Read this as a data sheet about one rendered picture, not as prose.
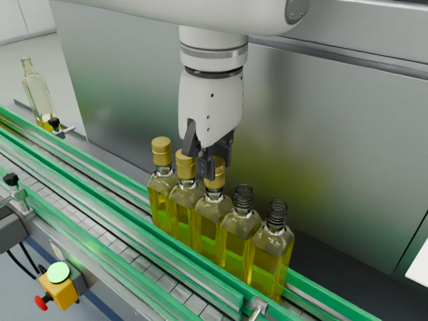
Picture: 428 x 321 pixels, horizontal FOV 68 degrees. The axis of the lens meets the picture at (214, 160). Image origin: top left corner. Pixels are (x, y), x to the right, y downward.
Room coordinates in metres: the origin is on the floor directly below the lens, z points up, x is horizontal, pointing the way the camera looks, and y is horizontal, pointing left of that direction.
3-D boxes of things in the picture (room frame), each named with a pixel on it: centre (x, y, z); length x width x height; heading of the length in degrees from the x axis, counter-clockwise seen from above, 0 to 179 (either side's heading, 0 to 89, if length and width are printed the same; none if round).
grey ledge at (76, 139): (0.87, 0.46, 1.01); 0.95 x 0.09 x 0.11; 53
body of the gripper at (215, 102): (0.40, 0.00, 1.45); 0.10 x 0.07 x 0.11; 144
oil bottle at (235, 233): (0.37, -0.05, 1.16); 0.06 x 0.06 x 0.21; 53
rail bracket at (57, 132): (0.83, 0.46, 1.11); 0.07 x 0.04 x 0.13; 143
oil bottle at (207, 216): (0.40, 0.00, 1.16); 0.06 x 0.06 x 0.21; 54
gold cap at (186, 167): (0.43, 0.05, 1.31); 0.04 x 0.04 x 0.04
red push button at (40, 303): (0.39, 0.38, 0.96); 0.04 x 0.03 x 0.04; 53
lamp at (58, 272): (0.42, 0.35, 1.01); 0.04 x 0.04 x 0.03
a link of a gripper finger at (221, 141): (0.43, -0.02, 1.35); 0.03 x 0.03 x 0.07; 54
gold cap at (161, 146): (0.47, 0.09, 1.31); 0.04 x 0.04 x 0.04
